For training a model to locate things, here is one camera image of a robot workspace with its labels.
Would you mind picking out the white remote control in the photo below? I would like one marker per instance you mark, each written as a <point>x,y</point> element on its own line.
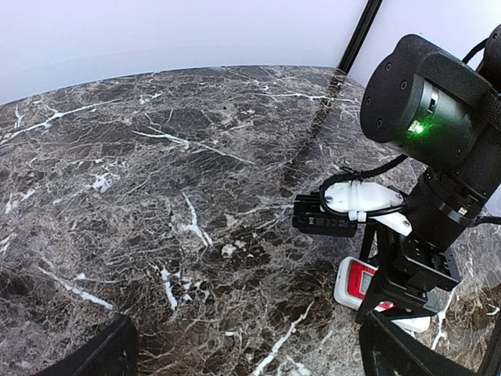
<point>350,287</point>

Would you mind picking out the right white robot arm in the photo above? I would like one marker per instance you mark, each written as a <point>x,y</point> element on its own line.
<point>430,106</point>

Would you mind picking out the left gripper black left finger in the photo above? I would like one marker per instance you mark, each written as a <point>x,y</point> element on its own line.
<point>113,351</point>

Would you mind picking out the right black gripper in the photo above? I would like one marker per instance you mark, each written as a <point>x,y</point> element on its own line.
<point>408,271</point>

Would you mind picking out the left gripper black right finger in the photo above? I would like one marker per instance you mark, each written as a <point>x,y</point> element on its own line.
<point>387,350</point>

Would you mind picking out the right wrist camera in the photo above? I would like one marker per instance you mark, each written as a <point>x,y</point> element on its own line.
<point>337,210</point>

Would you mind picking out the right black frame post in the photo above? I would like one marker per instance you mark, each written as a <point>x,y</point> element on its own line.
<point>358,36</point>

